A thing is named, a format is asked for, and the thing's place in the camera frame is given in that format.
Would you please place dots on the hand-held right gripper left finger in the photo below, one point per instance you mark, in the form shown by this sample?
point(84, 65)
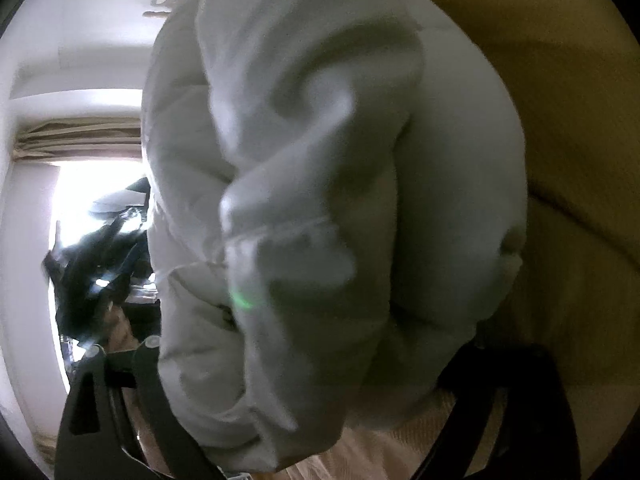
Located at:
point(150, 395)

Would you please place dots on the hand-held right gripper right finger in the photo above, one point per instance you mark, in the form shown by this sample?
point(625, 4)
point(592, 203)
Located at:
point(480, 400)

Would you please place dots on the white quilted puffer jacket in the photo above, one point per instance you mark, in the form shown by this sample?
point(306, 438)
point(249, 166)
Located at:
point(325, 185)

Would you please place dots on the beige curtain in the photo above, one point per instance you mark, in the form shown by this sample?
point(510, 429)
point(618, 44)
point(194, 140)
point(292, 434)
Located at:
point(80, 137)

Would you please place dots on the dark hanging clothes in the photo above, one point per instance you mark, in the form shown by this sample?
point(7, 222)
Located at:
point(95, 270)

